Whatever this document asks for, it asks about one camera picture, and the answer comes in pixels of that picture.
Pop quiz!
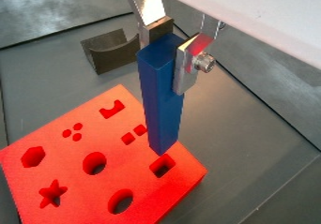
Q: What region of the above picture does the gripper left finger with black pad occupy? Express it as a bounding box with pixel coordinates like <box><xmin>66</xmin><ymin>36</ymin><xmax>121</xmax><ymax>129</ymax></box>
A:
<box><xmin>128</xmin><ymin>0</ymin><xmax>172</xmax><ymax>47</ymax></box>

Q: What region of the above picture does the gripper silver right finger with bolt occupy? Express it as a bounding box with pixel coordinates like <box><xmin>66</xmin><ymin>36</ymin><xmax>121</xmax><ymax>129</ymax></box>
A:
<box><xmin>171</xmin><ymin>13</ymin><xmax>223</xmax><ymax>97</ymax></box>

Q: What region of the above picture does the blue rectangular block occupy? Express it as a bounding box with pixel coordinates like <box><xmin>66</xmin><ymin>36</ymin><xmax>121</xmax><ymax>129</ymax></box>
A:
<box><xmin>136</xmin><ymin>34</ymin><xmax>184</xmax><ymax>156</ymax></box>

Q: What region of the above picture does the red shape-sorting board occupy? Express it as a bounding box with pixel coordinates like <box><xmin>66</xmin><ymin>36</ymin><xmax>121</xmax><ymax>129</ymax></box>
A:
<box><xmin>0</xmin><ymin>85</ymin><xmax>207</xmax><ymax>224</ymax></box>

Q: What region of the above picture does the black curved holder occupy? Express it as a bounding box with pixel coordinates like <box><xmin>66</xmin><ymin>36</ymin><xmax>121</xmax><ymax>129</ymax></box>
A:
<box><xmin>80</xmin><ymin>29</ymin><xmax>140</xmax><ymax>75</ymax></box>

